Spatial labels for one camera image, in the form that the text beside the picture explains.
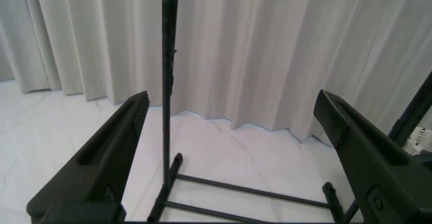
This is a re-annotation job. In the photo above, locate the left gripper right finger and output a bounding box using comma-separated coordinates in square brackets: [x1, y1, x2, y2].
[313, 88, 432, 223]

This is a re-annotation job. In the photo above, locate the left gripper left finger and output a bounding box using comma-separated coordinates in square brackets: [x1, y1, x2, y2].
[26, 90, 151, 223]

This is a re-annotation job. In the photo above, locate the white laundry basket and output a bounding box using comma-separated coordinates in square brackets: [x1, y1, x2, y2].
[403, 125, 432, 156]

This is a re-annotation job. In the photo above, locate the black clothes rack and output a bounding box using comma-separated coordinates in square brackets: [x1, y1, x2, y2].
[147, 0, 432, 223]

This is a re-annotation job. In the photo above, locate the white curtain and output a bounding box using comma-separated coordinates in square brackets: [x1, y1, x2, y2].
[0, 0, 432, 144]

